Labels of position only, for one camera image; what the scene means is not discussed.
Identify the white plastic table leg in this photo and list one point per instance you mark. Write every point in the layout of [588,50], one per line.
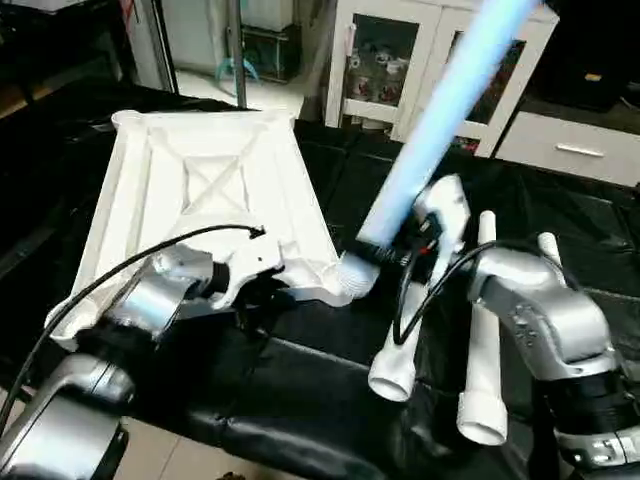
[398,365]
[440,120]
[484,380]
[549,248]

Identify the white plastic table top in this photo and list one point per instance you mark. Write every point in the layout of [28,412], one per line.
[200,190]

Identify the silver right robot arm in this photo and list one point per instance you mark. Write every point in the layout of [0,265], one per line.
[550,320]

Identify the black table mat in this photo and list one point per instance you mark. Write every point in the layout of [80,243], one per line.
[330,420]

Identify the white drawer unit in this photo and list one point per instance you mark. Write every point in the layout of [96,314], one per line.
[580,150]

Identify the white glass door cabinet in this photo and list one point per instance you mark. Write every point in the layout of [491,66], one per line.
[400,60]

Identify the blue plastic stool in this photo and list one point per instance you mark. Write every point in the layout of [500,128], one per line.
[240,70]

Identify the black box device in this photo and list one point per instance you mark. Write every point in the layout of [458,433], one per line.
[590,75]

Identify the grey metal frame post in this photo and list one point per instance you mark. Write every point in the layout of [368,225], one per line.
[236,50]
[162,45]

